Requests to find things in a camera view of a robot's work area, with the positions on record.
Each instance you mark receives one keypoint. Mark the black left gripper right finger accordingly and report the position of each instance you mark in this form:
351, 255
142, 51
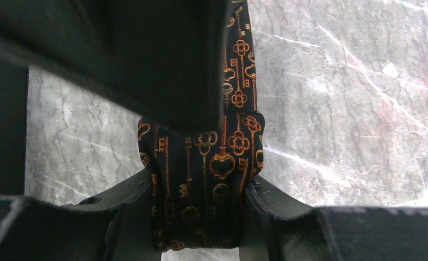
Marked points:
279, 227

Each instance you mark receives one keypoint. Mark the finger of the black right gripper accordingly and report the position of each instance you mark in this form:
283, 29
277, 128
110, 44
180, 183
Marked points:
159, 59

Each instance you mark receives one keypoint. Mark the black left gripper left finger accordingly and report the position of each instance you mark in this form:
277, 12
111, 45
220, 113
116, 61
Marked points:
112, 225

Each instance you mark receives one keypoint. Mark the black orange key-pattern tie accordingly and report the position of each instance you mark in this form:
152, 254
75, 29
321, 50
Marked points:
199, 181

